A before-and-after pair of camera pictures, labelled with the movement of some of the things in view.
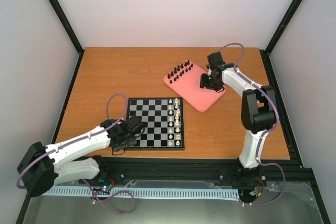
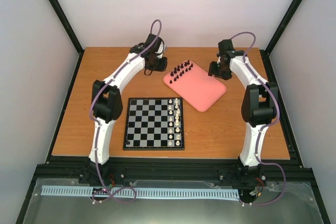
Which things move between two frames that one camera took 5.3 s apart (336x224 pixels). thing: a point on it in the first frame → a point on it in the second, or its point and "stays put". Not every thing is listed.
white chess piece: x=176 y=102 stays put
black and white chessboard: x=163 y=118 stays put
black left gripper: x=133 y=141 → x=162 y=68
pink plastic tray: x=185 y=80 stays put
